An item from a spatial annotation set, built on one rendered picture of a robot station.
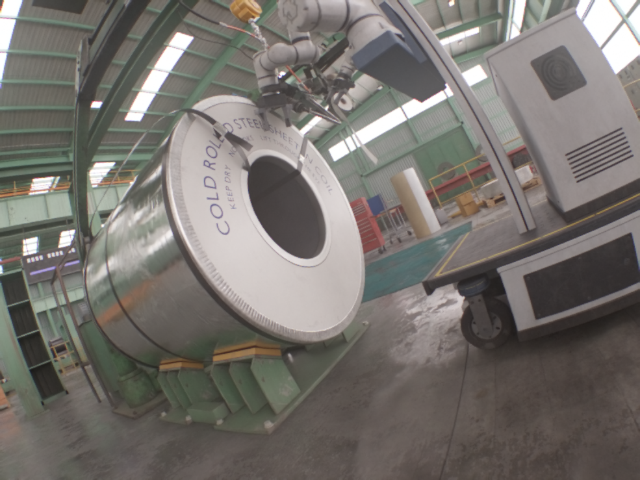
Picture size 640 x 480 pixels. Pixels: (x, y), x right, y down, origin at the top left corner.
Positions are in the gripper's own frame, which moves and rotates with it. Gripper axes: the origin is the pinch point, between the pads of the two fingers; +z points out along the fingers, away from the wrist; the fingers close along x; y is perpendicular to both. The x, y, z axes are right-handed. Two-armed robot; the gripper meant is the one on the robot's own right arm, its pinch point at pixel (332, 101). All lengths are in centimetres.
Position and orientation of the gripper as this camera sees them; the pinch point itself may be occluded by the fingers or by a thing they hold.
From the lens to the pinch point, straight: 183.6
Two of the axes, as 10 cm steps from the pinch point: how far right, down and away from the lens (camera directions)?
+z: -4.1, 9.0, 1.2
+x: 6.3, 3.8, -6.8
